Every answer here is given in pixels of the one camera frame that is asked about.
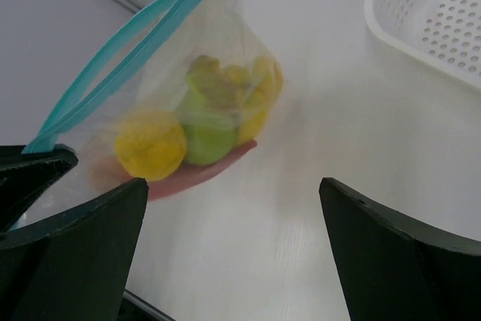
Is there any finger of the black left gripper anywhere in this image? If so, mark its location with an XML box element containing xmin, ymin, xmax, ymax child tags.
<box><xmin>1</xmin><ymin>145</ymin><xmax>78</xmax><ymax>232</ymax></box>

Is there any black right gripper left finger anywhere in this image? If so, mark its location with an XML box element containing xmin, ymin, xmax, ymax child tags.
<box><xmin>1</xmin><ymin>178</ymin><xmax>148</xmax><ymax>320</ymax></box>

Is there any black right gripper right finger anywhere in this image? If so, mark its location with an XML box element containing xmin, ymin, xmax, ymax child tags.
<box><xmin>319</xmin><ymin>177</ymin><xmax>480</xmax><ymax>320</ymax></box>

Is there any yellow fake pear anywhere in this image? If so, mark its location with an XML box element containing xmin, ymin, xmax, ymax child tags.
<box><xmin>113</xmin><ymin>110</ymin><xmax>187</xmax><ymax>181</ymax></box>

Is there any clear zip top bag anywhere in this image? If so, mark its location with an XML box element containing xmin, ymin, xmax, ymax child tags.
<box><xmin>11</xmin><ymin>0</ymin><xmax>273</xmax><ymax>229</ymax></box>

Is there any green fake pear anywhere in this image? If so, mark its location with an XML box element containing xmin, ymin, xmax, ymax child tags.
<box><xmin>176</xmin><ymin>69</ymin><xmax>238</xmax><ymax>166</ymax></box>

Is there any yellow fake banana bunch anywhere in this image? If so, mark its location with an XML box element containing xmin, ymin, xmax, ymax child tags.
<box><xmin>222</xmin><ymin>56</ymin><xmax>284</xmax><ymax>147</ymax></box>

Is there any white perforated plastic basket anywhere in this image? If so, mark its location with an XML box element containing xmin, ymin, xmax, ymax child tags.
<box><xmin>364</xmin><ymin>0</ymin><xmax>480</xmax><ymax>90</ymax></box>

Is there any aluminium mounting rail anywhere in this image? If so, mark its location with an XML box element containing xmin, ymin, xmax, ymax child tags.
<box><xmin>116</xmin><ymin>290</ymin><xmax>175</xmax><ymax>321</ymax></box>

